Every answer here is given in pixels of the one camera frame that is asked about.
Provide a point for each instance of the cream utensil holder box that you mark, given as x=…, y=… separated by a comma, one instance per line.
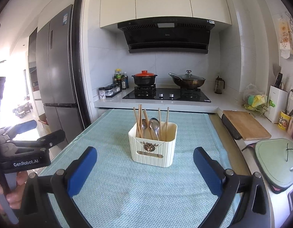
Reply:
x=153, y=152

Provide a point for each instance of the steel spoon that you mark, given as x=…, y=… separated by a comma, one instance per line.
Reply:
x=143, y=127
x=155, y=126

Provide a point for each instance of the yellow cup container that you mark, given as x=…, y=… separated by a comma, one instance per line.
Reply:
x=284, y=120

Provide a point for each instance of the pink cup with utensils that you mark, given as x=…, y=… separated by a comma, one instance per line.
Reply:
x=290, y=127

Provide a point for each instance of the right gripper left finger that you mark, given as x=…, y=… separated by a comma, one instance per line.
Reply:
x=73, y=178

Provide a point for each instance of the white knife block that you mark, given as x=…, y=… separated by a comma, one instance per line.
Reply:
x=276, y=103

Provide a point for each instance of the white spice jar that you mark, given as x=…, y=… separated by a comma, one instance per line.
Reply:
x=102, y=94

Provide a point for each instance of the black wok with glass lid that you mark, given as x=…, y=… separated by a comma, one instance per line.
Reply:
x=188, y=80

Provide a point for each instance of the black range hood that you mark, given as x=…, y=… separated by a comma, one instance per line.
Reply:
x=150, y=34

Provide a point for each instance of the grey refrigerator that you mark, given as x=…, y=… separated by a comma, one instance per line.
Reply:
x=55, y=76

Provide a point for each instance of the french press coffee maker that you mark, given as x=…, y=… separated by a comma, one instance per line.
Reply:
x=219, y=85

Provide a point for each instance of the dark sauce bottles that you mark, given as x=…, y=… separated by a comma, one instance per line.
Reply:
x=121, y=78

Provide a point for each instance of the black tray under board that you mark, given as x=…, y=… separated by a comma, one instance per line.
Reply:
x=231, y=129

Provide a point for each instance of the black gas stove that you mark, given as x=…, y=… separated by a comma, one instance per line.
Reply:
x=154, y=93

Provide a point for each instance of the wooden cutting board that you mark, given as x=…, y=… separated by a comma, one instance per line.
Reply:
x=247, y=126

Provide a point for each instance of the light green lidded pan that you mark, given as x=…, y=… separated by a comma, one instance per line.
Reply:
x=274, y=160

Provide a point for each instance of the hanging yellow paper bag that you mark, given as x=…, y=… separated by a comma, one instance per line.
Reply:
x=285, y=39

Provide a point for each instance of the black pot with red lid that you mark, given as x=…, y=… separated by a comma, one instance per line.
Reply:
x=144, y=78

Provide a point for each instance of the spice jar rack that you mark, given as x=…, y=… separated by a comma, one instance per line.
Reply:
x=112, y=90

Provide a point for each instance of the cream upper cabinets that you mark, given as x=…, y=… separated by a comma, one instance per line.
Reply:
x=115, y=11

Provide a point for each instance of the left hand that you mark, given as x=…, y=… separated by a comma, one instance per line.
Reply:
x=14, y=198

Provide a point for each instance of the green yellow sponges in bag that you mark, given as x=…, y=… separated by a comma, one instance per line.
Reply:
x=256, y=101

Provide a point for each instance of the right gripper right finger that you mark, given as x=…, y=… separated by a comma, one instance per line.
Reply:
x=216, y=177

